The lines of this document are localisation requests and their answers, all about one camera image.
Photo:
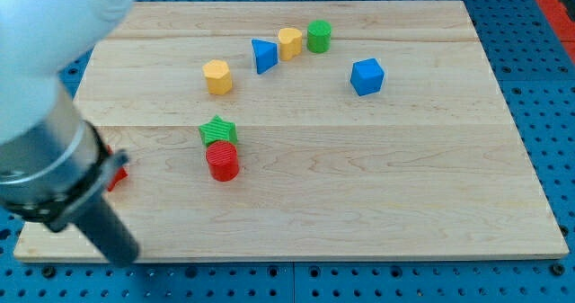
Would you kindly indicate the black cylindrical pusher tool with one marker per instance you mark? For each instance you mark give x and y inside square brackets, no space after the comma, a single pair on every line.
[100,224]

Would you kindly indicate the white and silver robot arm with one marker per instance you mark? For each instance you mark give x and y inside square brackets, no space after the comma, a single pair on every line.
[55,167]

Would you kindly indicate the red block behind arm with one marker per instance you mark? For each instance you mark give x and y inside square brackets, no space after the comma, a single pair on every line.
[117,176]

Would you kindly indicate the green star block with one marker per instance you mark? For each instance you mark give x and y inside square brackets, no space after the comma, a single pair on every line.
[218,129]

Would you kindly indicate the red cylinder block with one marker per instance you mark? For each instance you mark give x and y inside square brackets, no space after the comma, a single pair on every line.
[222,159]

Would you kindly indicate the yellow hexagon block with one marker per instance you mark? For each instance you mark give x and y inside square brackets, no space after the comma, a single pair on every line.
[218,77]

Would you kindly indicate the light wooden board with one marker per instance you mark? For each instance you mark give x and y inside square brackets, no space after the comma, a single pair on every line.
[431,168]

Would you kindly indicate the blue triangle block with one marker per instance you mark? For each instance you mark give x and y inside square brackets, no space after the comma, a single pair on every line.
[265,55]

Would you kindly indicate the yellow heart block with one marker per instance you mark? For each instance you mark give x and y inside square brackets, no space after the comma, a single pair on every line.
[290,43]

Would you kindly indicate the green cylinder block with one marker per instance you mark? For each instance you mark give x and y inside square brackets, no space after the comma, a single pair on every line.
[319,34]

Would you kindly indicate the blue cube block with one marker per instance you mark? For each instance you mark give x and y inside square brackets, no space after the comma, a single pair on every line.
[367,77]

